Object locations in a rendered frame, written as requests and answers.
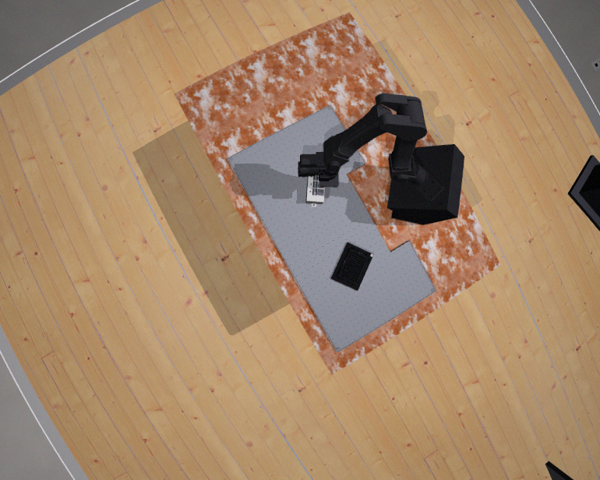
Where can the black rectangular frame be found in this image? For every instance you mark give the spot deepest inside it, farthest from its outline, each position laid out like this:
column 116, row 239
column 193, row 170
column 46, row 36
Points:
column 341, row 260

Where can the white control panel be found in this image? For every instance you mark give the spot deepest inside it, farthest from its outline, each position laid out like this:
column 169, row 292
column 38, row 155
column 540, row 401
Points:
column 312, row 192

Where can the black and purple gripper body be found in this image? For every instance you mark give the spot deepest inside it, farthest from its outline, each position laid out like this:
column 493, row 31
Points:
column 333, row 182

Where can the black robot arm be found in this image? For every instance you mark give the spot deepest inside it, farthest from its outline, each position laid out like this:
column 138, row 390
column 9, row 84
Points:
column 408, row 124

